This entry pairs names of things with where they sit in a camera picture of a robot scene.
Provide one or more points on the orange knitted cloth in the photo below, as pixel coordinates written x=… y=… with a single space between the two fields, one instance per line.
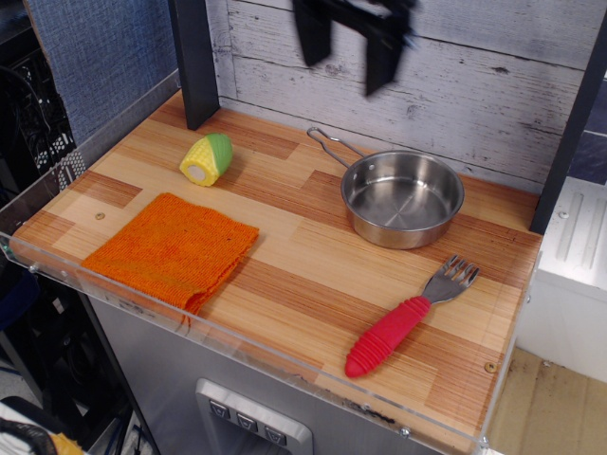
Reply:
x=175 y=251

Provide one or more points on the red handled metal fork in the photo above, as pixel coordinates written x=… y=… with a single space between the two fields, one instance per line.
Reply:
x=377 y=343

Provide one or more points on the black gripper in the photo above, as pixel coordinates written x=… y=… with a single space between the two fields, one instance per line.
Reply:
x=386 y=25

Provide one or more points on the white side cabinet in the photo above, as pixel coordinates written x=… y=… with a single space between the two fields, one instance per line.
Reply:
x=564 y=315

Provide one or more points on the silver dispenser button panel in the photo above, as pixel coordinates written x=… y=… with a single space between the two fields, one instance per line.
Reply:
x=235 y=424

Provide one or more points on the yellow object bottom left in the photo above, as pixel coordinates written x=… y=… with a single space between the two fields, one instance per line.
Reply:
x=65 y=446

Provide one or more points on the dark left shelf post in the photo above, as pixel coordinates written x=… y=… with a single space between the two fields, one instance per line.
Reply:
x=193 y=47

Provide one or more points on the toy corn cob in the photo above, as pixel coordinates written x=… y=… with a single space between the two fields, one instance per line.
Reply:
x=208 y=159

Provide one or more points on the dark shelf post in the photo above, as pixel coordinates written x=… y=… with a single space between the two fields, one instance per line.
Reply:
x=581 y=110
x=193 y=47

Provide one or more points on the clear acrylic table guard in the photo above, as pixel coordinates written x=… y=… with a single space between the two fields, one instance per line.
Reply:
x=279 y=329

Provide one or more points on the stainless steel saucepan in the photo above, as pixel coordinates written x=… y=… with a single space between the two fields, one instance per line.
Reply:
x=396 y=199

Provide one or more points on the dark right shelf post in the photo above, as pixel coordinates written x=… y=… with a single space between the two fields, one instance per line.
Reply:
x=581 y=110

